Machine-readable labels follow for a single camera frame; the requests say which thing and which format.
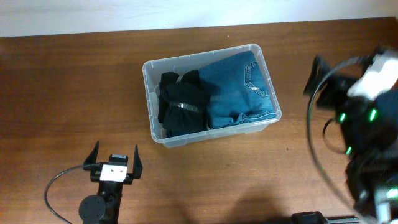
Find left white camera box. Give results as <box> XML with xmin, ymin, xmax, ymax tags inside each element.
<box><xmin>99</xmin><ymin>164</ymin><xmax>127</xmax><ymax>183</ymax></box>

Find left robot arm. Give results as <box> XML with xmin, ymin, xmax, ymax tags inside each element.
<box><xmin>78</xmin><ymin>142</ymin><xmax>143</xmax><ymax>224</ymax></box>

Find right white camera box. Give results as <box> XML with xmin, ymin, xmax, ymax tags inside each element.
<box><xmin>347</xmin><ymin>51</ymin><xmax>397</xmax><ymax>100</ymax></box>

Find black garment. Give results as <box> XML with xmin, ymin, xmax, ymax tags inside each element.
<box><xmin>157</xmin><ymin>70</ymin><xmax>210</xmax><ymax>138</ymax></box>

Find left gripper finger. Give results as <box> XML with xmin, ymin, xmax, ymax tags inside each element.
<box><xmin>83</xmin><ymin>141</ymin><xmax>100</xmax><ymax>165</ymax></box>
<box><xmin>132</xmin><ymin>145</ymin><xmax>143</xmax><ymax>179</ymax></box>

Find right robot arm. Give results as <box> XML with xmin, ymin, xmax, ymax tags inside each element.
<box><xmin>303</xmin><ymin>50</ymin><xmax>397</xmax><ymax>223</ymax></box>

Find dark blue jeans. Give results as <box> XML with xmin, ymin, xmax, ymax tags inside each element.
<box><xmin>198</xmin><ymin>51</ymin><xmax>276</xmax><ymax>129</ymax></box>

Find clear plastic storage bin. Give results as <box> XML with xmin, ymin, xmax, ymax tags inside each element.
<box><xmin>142</xmin><ymin>44</ymin><xmax>282</xmax><ymax>148</ymax></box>

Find white camera box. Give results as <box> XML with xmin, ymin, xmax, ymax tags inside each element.
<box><xmin>347</xmin><ymin>51</ymin><xmax>397</xmax><ymax>100</ymax></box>
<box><xmin>99</xmin><ymin>164</ymin><xmax>127</xmax><ymax>183</ymax></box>

